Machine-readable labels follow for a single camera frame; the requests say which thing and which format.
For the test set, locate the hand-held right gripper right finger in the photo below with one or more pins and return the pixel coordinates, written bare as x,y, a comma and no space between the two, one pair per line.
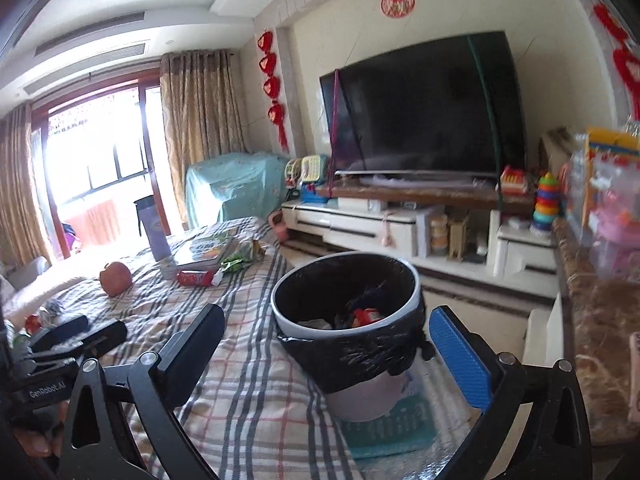
457,355

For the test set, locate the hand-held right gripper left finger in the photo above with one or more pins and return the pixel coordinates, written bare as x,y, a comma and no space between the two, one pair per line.
195,345

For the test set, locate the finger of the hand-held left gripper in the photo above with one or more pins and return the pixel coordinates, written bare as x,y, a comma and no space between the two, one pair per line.
102,335
60,330

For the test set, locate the white bin with black bag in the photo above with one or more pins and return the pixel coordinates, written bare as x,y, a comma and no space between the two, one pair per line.
360,390

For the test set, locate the person's left hand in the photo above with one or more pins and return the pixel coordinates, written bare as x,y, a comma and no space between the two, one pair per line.
35,447

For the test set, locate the red drink can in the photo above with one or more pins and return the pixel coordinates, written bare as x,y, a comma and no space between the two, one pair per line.
32,324

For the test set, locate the reddish round fruit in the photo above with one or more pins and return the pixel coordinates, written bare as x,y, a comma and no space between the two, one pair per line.
116,279

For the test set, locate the beige sofa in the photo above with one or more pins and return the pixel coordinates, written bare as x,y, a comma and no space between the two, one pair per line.
27,274

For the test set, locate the red snack tube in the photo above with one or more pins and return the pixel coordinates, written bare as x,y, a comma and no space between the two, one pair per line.
195,277

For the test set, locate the green children's book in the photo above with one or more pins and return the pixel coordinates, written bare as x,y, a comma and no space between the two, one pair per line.
200,252

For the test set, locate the teal book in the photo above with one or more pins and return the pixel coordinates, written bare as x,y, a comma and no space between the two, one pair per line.
395,430

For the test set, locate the green snack bag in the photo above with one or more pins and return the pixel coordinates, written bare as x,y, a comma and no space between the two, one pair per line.
240,255

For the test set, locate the purple water bottle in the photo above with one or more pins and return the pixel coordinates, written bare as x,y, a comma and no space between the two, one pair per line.
155,235

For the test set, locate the wooden abacus toy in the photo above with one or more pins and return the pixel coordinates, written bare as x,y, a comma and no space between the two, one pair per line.
459,240

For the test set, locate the beige jar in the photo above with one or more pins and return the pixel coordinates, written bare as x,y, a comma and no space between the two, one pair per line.
440,234

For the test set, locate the pink hanging toy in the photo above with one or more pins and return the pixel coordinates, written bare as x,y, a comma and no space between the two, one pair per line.
385,237

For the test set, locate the pink kettlebell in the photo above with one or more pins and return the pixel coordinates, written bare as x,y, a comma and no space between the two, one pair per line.
277,227

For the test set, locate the brown marble counter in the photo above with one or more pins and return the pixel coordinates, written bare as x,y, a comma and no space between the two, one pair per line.
600,335

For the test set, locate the beige curtain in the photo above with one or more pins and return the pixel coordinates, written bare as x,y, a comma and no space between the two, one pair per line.
200,110
20,185

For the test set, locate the white tv cabinet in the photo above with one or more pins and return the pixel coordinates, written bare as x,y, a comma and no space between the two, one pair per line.
360,225

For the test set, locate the brown marble tv shelf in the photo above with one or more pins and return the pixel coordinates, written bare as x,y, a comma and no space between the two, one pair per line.
425,195

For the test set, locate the teal covered furniture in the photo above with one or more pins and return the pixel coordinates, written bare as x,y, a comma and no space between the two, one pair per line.
235,185

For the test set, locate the balcony sliding door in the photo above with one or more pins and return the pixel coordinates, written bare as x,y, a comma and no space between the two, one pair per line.
100,160

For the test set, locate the red toy phone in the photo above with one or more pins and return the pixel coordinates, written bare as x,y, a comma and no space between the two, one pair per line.
515,180

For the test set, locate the white and yellow toy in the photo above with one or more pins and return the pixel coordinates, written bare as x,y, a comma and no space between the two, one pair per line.
293,170

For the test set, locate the toy cash register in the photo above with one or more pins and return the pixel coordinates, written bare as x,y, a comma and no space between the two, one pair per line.
315,175

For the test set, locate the clear plastic toy boxes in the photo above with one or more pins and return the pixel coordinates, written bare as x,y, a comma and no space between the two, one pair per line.
615,200

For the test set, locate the black television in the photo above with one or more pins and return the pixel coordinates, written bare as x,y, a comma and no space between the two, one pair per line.
425,105

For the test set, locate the ceiling air vent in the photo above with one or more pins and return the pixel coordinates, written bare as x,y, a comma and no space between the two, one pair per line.
90,55

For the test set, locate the large red wall decoration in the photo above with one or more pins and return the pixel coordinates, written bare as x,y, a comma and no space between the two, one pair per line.
625,65

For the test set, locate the round red wall sticker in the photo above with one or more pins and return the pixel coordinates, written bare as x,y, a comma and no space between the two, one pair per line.
397,2

